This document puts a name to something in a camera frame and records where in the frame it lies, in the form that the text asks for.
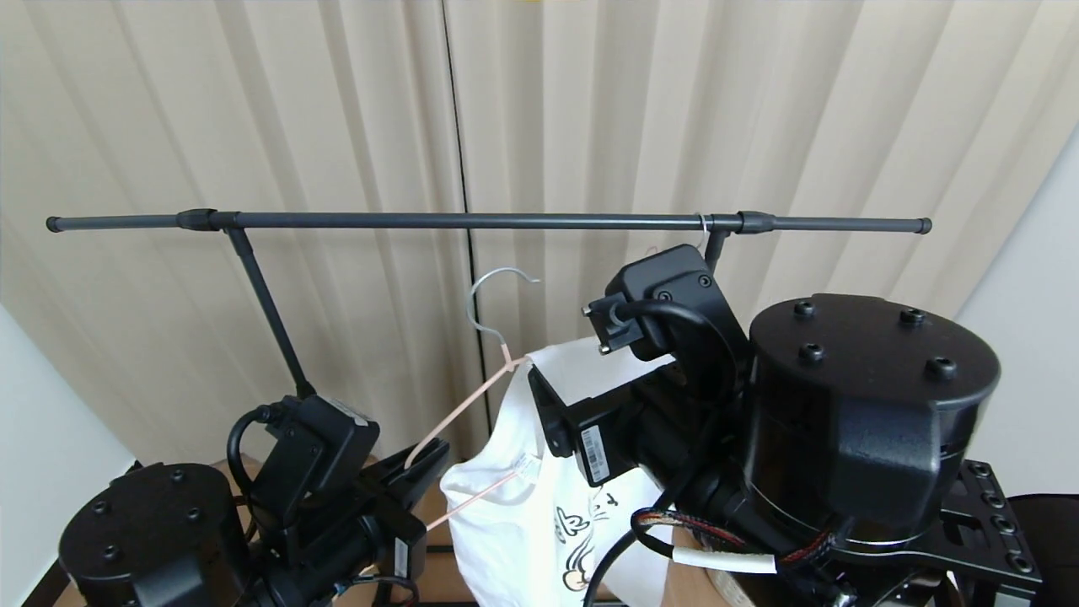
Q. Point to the black clothes rack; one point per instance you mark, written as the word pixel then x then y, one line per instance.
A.
pixel 506 221

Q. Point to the white printed t-shirt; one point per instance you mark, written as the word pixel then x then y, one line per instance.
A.
pixel 506 539

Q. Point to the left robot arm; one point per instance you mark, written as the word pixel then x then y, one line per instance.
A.
pixel 143 531

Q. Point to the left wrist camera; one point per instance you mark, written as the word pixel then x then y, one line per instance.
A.
pixel 320 447

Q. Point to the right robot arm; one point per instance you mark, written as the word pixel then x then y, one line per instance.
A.
pixel 868 405

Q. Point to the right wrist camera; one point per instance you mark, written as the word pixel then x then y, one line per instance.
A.
pixel 674 287

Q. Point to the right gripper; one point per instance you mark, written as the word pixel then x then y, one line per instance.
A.
pixel 657 430

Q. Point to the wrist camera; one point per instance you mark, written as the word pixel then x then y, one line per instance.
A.
pixel 674 287
pixel 320 447

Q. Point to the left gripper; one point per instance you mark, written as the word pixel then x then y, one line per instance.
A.
pixel 371 548

